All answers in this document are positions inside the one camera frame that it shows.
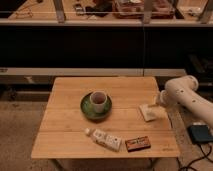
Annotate white tube with label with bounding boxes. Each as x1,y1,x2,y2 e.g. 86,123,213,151
85,128,122,152

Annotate red tray on shelf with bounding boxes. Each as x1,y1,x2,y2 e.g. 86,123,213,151
112,0,175,19

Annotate white sponge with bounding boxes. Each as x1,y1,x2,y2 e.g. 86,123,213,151
139,104,157,122

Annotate green plate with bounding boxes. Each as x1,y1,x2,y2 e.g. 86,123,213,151
80,92,112,120

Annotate black cable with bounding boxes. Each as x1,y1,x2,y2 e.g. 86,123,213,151
176,141,213,171

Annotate black device on shelf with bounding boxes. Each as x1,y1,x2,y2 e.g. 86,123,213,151
85,2,112,17

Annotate brown rectangular box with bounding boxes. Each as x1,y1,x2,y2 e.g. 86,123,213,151
125,136,151,152

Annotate eyeglasses on shelf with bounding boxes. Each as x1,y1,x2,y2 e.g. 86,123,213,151
15,12,33,19

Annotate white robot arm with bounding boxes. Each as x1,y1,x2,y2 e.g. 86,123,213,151
156,75,213,128

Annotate white ceramic cup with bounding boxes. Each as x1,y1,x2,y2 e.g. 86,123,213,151
89,91,107,113

